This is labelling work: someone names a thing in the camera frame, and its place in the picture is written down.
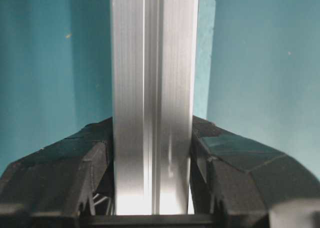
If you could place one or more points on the teal table cloth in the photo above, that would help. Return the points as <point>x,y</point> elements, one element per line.
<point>257,72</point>

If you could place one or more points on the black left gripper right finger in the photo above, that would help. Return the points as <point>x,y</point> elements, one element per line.
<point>238,180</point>

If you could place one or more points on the silver aluminium extrusion rail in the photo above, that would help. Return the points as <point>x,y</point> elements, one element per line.
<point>153,72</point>

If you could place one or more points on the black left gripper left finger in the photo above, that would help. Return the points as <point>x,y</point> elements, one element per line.
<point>60,183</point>

